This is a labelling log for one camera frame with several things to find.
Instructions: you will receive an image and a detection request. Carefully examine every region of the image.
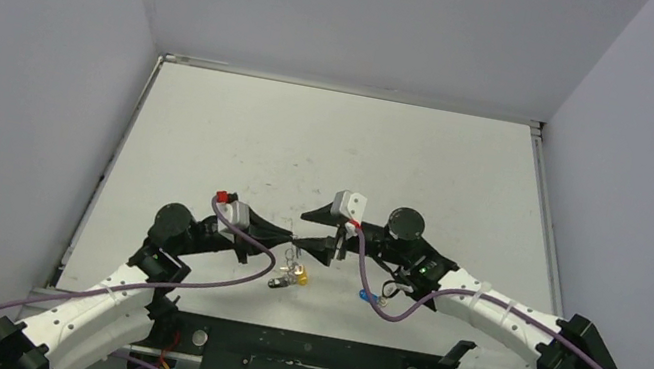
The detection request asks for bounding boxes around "perforated metal key plate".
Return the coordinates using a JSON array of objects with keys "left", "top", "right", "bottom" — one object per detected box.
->
[{"left": 281, "top": 245, "right": 300, "bottom": 278}]

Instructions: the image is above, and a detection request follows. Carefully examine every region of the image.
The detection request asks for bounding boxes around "yellow key tag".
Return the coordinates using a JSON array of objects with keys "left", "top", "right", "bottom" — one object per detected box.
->
[{"left": 293, "top": 267, "right": 309, "bottom": 286}]

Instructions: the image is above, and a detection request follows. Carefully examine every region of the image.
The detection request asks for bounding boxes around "black key tag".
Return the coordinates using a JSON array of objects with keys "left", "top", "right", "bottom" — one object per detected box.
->
[{"left": 268, "top": 277, "right": 291, "bottom": 289}]

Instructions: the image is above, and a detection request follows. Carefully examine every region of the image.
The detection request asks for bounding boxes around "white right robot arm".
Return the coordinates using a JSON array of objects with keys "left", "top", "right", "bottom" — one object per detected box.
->
[{"left": 295, "top": 190, "right": 618, "bottom": 369}]

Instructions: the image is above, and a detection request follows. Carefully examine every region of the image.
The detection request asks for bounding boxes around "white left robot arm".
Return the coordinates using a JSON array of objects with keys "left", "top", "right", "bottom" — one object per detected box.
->
[{"left": 0, "top": 192, "right": 293, "bottom": 369}]

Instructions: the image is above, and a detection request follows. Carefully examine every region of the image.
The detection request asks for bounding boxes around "solid blue key tag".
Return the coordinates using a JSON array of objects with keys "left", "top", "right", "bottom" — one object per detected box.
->
[{"left": 358, "top": 289, "right": 381, "bottom": 306}]

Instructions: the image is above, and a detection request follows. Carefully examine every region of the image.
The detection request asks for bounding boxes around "silver key on blue tag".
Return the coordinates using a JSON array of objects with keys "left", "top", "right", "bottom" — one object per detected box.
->
[{"left": 376, "top": 291, "right": 393, "bottom": 308}]

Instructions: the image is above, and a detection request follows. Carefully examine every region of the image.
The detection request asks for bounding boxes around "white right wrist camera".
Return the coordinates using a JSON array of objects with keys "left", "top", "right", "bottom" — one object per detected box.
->
[{"left": 330, "top": 190, "right": 368, "bottom": 224}]

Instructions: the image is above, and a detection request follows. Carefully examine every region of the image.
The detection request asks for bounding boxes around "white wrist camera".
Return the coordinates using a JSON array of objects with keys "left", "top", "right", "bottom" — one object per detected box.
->
[
  {"left": 215, "top": 190, "right": 251, "bottom": 231},
  {"left": 330, "top": 190, "right": 368, "bottom": 224}
]

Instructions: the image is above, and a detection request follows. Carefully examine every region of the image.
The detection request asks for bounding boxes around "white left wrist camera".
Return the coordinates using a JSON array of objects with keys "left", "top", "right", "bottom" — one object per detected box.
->
[{"left": 215, "top": 190, "right": 251, "bottom": 231}]

